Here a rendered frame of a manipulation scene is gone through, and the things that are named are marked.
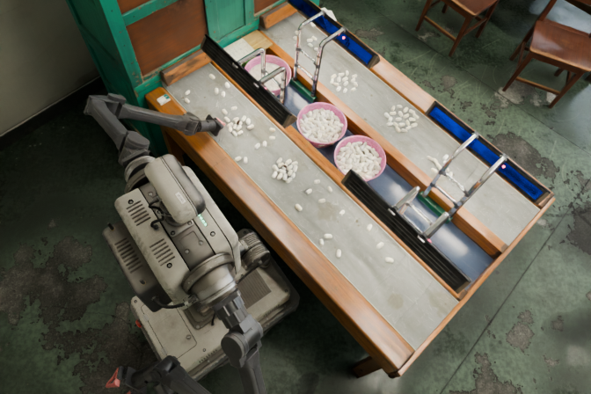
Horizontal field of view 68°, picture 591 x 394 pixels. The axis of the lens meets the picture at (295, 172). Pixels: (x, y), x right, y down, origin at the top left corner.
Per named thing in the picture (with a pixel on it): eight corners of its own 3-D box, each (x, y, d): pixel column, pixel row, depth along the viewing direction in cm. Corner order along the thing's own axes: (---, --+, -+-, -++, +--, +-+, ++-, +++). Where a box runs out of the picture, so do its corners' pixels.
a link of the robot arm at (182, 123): (102, 120, 179) (110, 97, 175) (98, 114, 182) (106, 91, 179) (193, 139, 209) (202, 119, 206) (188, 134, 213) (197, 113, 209)
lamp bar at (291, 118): (284, 129, 195) (285, 120, 189) (200, 48, 215) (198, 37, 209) (297, 120, 198) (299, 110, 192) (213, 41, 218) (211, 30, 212)
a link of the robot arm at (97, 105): (76, 111, 175) (83, 88, 172) (109, 116, 186) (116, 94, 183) (123, 169, 150) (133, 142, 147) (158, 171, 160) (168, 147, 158)
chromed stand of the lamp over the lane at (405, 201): (394, 277, 204) (426, 243, 165) (363, 245, 210) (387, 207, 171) (419, 251, 211) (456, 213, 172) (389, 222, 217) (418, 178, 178)
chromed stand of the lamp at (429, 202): (447, 224, 219) (487, 182, 180) (416, 197, 225) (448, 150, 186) (469, 201, 226) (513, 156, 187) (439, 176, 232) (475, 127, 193)
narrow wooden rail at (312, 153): (451, 306, 201) (461, 300, 191) (209, 70, 258) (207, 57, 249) (458, 298, 203) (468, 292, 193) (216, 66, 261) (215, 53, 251)
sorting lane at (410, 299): (414, 352, 184) (416, 351, 182) (164, 89, 242) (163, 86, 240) (457, 303, 195) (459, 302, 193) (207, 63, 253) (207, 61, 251)
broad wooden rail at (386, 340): (387, 375, 192) (398, 371, 175) (150, 115, 249) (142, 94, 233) (404, 355, 196) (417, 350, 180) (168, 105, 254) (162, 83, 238)
